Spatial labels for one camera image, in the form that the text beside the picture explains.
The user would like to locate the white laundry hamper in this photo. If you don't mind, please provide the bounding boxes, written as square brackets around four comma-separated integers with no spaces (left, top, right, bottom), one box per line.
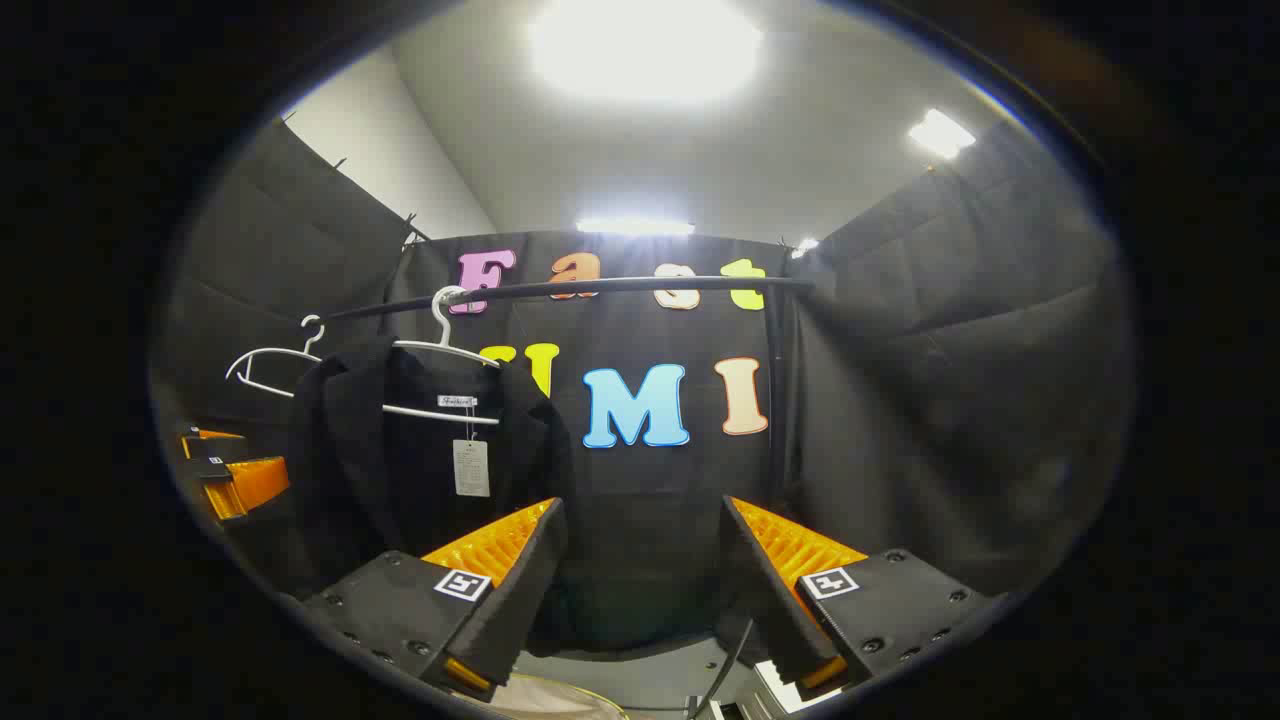
[490,672,631,720]

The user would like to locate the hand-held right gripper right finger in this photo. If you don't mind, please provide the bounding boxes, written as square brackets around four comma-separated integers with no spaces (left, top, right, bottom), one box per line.
[714,494,993,703]

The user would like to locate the black cable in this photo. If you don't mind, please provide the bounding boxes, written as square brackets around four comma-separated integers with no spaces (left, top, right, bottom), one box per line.
[688,620,754,720]

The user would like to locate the black jacket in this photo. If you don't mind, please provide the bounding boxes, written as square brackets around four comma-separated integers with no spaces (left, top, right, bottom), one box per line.
[285,338,579,601]

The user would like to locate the white flat sheet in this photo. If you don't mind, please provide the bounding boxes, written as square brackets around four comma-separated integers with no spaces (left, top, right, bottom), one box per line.
[753,658,837,717]

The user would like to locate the black clothes rack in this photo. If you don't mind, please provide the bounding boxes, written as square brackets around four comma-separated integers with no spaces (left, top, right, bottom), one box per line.
[320,277,816,501]

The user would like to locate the white plastic hanger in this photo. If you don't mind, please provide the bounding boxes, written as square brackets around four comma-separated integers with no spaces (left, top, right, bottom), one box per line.
[225,315,326,399]
[383,285,503,427]

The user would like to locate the black backdrop cloth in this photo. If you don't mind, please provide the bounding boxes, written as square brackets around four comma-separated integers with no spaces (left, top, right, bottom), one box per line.
[150,115,1136,651]

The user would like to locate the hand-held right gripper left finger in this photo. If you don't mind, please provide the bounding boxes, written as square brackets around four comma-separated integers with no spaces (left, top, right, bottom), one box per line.
[298,497,568,703]

